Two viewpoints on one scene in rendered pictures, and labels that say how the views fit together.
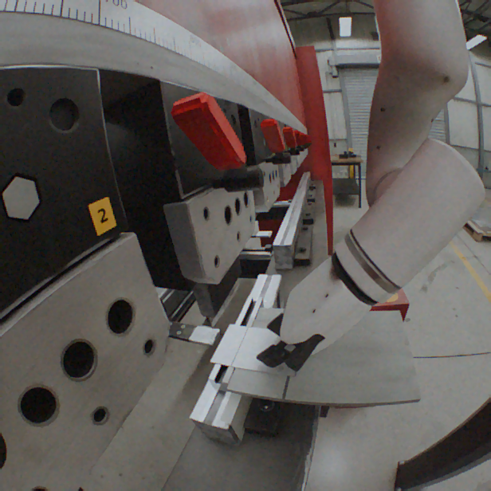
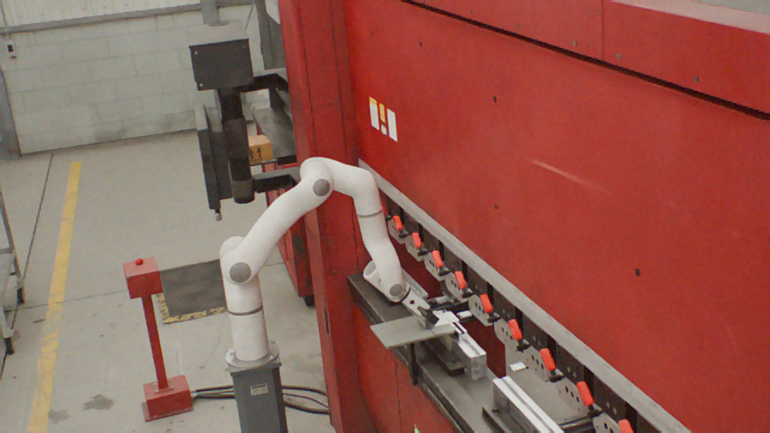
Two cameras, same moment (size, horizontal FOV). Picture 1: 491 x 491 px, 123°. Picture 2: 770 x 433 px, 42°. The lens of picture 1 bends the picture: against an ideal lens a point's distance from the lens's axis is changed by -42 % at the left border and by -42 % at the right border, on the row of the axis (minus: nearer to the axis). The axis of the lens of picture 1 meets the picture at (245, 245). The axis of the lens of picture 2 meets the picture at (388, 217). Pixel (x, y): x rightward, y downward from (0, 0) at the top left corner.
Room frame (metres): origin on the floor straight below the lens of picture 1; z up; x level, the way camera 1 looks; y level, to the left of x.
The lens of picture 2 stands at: (2.70, -2.17, 2.65)
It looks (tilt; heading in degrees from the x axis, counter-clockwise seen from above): 21 degrees down; 141
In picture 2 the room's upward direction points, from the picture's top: 5 degrees counter-clockwise
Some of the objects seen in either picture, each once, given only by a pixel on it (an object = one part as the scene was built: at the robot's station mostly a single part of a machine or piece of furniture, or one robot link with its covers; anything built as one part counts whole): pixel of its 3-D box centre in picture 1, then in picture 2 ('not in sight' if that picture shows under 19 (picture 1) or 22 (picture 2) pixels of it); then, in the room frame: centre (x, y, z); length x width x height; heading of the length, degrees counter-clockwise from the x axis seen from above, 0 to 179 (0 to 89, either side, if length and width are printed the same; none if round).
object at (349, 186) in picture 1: (342, 163); not in sight; (4.59, -2.33, 0.75); 1.80 x 0.75 x 1.50; 154
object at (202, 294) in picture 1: (219, 276); (447, 287); (0.26, 0.04, 1.13); 0.10 x 0.02 x 0.10; 159
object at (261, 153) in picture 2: not in sight; (251, 149); (-2.16, 0.77, 1.04); 0.30 x 0.26 x 0.12; 154
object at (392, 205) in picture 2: not in sight; (403, 217); (-0.14, 0.19, 1.26); 0.15 x 0.09 x 0.17; 159
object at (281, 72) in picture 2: not in sight; (272, 85); (-1.05, 0.26, 1.67); 0.40 x 0.24 x 0.07; 159
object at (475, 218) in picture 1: (481, 218); not in sight; (2.04, -3.89, 0.17); 0.99 x 0.63 x 0.05; 151
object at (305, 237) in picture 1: (304, 243); (510, 430); (0.80, -0.23, 0.89); 0.30 x 0.05 x 0.03; 159
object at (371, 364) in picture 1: (328, 351); (412, 329); (0.20, -0.10, 1.00); 0.26 x 0.18 x 0.01; 69
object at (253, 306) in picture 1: (241, 338); (452, 324); (0.28, 0.03, 0.99); 0.20 x 0.03 x 0.03; 159
